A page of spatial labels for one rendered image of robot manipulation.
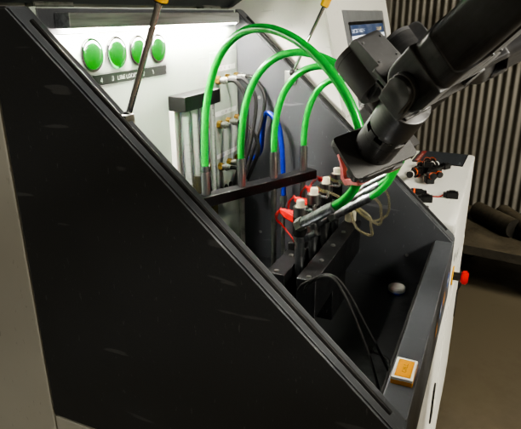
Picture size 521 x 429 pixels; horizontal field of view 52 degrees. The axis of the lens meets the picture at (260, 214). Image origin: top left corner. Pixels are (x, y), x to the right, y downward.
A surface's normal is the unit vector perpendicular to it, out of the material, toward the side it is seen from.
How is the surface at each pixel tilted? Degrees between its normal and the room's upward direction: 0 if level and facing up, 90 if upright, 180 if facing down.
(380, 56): 44
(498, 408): 0
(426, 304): 0
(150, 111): 90
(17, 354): 90
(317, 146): 90
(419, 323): 0
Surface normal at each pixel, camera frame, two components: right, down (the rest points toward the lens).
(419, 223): -0.40, 0.32
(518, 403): 0.00, -0.94
